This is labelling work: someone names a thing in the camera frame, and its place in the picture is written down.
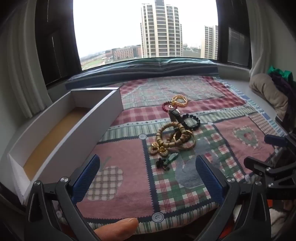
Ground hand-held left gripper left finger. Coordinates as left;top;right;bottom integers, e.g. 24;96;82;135
24;154;102;241

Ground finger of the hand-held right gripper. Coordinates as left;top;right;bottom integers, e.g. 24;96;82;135
264;134;289;147
244;156;269;173

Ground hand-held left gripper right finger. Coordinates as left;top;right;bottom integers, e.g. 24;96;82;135
195;155;271;241

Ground white drawer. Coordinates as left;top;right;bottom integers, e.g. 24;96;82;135
7;88;122;205

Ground gold bangle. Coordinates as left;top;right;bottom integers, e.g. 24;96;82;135
176;130;196;150

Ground gold chain earrings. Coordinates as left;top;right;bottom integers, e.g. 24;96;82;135
149;142;169;157

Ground wooden bead bracelet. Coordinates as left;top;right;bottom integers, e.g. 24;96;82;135
156;123;188;147

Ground black strap accessory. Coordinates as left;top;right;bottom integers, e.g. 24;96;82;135
169;109;188;130

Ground person's left hand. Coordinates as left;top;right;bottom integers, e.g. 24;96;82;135
94;218;139;241

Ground dark purple cloth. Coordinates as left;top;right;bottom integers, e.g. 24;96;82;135
270;73;296;130

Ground patchwork plaid blanket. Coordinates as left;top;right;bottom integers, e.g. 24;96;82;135
53;75;292;234

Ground beige pillow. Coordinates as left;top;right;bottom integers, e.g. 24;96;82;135
248;74;289;118

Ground green cloth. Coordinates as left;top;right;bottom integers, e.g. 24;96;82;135
268;66;296;81

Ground white curtain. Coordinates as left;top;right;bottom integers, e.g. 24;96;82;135
0;0;53;118
245;0;296;77

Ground dark window panel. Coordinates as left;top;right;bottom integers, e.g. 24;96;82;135
216;0;252;69
35;0;82;86

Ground teal striped cushion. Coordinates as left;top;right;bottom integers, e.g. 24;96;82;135
65;58;219;91

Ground low red brick building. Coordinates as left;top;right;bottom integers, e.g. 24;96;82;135
105;45;142;61

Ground tall grey apartment tower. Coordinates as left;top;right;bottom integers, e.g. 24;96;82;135
140;0;183;58

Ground black bead bracelet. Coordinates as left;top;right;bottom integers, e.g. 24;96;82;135
183;113;201;130

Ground red bead bracelet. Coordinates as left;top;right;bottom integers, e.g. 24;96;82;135
162;101;178;114

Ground amber bead bracelet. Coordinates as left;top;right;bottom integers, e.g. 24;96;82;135
171;95;188;107

